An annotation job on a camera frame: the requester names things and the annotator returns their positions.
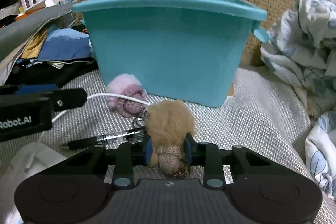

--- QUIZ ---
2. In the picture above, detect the black pen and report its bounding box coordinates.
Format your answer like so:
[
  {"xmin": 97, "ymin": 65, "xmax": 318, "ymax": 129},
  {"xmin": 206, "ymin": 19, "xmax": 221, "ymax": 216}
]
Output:
[{"xmin": 60, "ymin": 127, "xmax": 147, "ymax": 151}]

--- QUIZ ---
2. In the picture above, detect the white charging cable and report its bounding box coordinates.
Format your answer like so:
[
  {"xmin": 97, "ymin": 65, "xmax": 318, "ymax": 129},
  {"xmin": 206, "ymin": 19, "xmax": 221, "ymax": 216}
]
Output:
[{"xmin": 51, "ymin": 93, "xmax": 152, "ymax": 123}]

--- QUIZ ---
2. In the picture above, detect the brown plush keychain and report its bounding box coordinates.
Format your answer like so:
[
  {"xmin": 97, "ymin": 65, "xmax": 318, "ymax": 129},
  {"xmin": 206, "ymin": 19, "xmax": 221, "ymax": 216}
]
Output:
[{"xmin": 145, "ymin": 100, "xmax": 195, "ymax": 178}]

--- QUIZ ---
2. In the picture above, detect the black clothing pile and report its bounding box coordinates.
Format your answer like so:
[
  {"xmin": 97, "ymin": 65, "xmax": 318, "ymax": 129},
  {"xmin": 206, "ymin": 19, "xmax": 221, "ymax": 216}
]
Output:
[{"xmin": 4, "ymin": 25, "xmax": 99, "ymax": 89}]

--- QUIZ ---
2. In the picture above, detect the yellow cloth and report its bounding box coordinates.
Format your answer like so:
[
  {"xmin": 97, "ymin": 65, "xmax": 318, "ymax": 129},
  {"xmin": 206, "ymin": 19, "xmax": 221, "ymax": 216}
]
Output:
[{"xmin": 21, "ymin": 28, "xmax": 49, "ymax": 59}]

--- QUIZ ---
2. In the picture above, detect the blue and white cloth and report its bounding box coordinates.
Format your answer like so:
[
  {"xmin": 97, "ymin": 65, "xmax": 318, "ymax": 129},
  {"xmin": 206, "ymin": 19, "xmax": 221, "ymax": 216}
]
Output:
[{"xmin": 38, "ymin": 28, "xmax": 92, "ymax": 61}]

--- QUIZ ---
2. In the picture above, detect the white power strip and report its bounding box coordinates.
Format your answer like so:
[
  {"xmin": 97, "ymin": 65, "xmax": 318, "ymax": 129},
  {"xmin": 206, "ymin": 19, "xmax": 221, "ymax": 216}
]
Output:
[{"xmin": 57, "ymin": 0, "xmax": 74, "ymax": 5}]

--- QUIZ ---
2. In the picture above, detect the teal plastic storage bin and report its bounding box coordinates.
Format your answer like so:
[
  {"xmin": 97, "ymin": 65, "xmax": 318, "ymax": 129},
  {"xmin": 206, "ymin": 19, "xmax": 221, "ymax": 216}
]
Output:
[{"xmin": 72, "ymin": 0, "xmax": 269, "ymax": 107}]

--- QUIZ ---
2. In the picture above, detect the floral white blue quilt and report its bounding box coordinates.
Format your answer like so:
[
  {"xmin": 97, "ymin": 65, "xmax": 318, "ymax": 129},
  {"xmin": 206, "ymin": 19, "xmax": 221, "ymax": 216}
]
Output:
[{"xmin": 261, "ymin": 0, "xmax": 335, "ymax": 200}]

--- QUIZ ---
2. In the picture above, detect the pink plush keychain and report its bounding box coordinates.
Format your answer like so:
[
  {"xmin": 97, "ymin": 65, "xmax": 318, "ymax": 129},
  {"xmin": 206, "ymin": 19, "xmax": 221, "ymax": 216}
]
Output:
[{"xmin": 106, "ymin": 74, "xmax": 147, "ymax": 118}]

